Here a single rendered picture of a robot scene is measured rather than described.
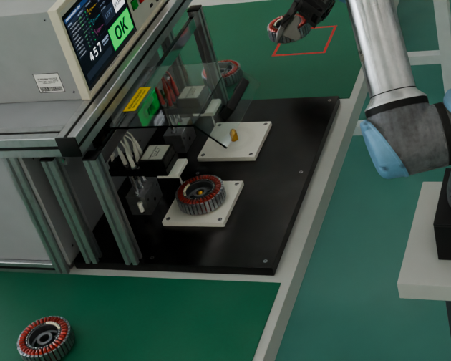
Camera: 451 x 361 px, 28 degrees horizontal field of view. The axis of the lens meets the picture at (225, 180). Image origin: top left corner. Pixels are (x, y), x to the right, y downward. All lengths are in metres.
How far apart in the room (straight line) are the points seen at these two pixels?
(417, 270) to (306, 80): 0.83
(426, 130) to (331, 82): 0.82
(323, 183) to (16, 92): 0.70
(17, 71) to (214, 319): 0.65
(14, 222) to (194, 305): 0.46
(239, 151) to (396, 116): 0.64
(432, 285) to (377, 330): 0.99
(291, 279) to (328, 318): 0.98
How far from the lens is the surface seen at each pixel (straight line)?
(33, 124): 1.84
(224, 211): 1.97
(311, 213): 1.95
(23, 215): 1.97
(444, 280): 1.74
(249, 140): 2.18
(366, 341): 2.69
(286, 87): 2.42
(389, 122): 1.61
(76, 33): 1.82
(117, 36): 1.96
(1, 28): 1.86
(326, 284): 2.89
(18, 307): 2.00
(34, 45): 1.84
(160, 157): 1.95
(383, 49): 1.64
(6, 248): 2.08
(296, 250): 1.87
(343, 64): 2.47
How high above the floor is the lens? 1.94
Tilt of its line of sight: 34 degrees down
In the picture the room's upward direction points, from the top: 17 degrees counter-clockwise
